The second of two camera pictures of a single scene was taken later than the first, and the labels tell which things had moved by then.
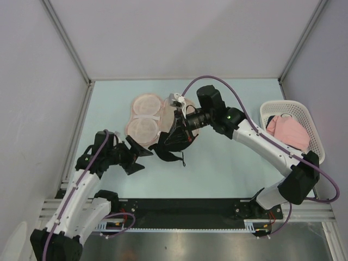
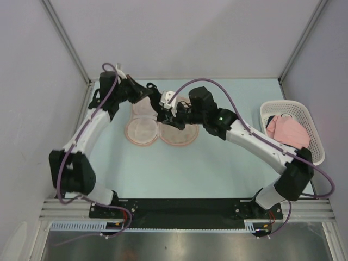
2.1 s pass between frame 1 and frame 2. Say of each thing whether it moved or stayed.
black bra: moved
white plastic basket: stayed
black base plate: stayed
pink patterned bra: stayed
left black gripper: moved
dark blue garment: stayed
